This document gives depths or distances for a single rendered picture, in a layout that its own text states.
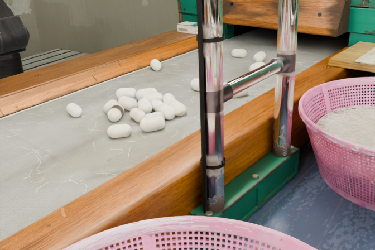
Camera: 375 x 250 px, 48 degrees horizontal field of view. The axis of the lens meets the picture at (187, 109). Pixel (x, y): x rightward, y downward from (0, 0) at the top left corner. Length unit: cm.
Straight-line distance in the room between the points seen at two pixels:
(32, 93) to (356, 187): 51
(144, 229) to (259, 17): 67
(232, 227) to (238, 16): 68
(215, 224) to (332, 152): 22
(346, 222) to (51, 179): 34
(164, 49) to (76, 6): 183
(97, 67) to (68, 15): 199
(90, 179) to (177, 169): 11
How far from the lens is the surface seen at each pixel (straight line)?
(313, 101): 65
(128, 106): 65
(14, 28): 103
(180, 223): 37
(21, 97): 73
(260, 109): 58
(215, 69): 39
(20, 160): 56
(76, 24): 277
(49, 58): 129
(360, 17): 92
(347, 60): 78
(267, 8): 95
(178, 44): 96
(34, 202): 47
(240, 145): 51
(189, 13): 114
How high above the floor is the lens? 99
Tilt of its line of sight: 23 degrees down
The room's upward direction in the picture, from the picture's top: 3 degrees counter-clockwise
